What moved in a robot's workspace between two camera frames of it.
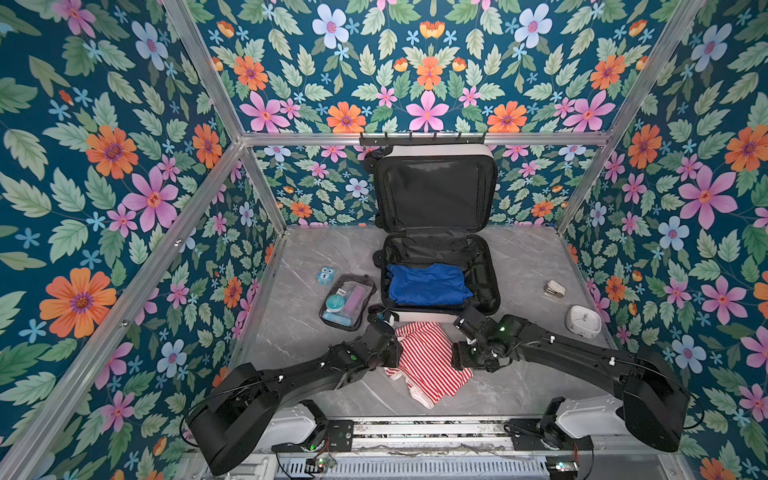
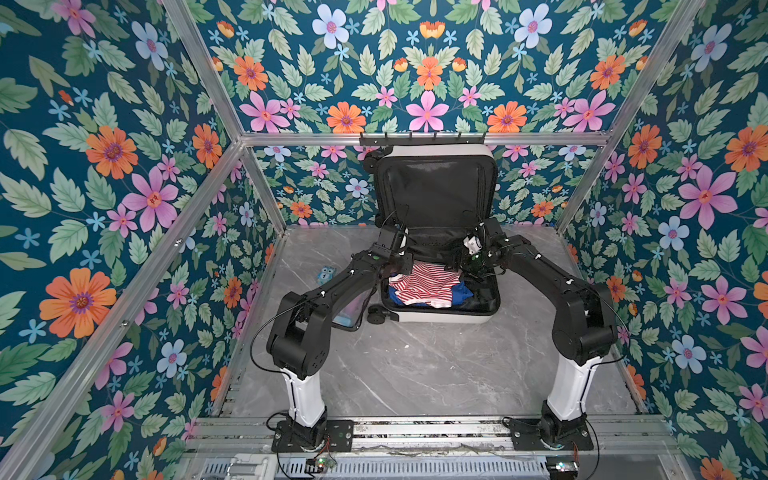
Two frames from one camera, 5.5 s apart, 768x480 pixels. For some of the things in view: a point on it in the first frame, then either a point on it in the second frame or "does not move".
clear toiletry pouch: (346, 301) does not move
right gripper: (459, 361) -> (464, 264)
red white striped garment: (426, 363) -> (429, 283)
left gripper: (397, 349) -> (408, 261)
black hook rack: (420, 141) does not move
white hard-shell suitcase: (435, 205) does not move
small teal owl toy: (326, 276) does not move
